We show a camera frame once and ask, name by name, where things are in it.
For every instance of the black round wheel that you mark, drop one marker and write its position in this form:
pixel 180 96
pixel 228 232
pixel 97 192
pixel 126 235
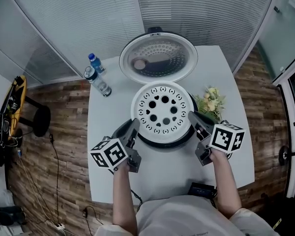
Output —
pixel 283 155

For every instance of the person's left forearm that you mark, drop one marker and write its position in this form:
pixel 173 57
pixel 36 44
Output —
pixel 124 200

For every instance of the person's white shirt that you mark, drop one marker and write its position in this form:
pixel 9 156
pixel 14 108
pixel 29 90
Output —
pixel 184 220

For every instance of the white power strip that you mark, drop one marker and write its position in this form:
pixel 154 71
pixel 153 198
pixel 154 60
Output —
pixel 59 226

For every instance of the person's right hand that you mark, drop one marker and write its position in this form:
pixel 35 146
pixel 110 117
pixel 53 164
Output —
pixel 217 157

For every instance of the dark grey bag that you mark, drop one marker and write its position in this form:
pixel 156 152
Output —
pixel 5 216

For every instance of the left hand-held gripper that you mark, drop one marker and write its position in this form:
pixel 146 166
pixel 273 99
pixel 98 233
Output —
pixel 108 154

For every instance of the small blue plug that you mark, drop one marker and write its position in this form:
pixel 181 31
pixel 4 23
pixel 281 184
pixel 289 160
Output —
pixel 19 153

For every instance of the blue drink bottle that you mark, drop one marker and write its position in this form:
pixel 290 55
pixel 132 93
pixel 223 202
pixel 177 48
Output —
pixel 96 63

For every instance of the dark blue rice cooker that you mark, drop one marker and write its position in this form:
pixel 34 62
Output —
pixel 162 58

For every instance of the round yellow side table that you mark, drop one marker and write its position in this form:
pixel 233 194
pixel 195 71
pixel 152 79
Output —
pixel 20 90

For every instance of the black waist device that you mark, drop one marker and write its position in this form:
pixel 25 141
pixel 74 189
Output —
pixel 201 189

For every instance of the yellow artificial flower bunch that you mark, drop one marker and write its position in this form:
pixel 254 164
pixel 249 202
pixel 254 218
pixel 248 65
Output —
pixel 211 102

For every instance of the black equipment with yellow tag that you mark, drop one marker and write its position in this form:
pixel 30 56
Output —
pixel 285 217

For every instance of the person's right forearm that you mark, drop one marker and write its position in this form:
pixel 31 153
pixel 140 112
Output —
pixel 226 190

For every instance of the white steamer tray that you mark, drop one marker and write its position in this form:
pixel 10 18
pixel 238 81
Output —
pixel 162 109

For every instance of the person's left hand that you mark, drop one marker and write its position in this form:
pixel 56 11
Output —
pixel 124 167

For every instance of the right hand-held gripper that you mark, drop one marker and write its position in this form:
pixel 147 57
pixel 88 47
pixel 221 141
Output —
pixel 226 138

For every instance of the clear water bottle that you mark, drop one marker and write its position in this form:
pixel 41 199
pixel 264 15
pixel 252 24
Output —
pixel 100 85

